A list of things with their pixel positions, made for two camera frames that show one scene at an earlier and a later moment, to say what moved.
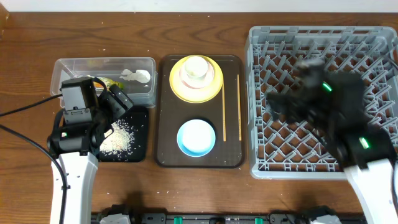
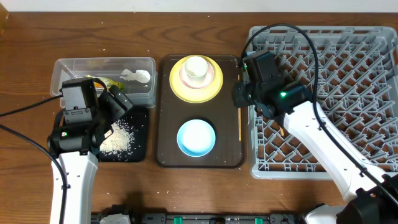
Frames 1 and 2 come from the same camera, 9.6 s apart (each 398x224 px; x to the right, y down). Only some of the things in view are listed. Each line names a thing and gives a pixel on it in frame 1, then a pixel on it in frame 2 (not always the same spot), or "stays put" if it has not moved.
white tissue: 140,75 stays put
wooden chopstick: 239,105 stays put
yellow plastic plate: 192,94 stays put
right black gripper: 288,100 -> 238,99
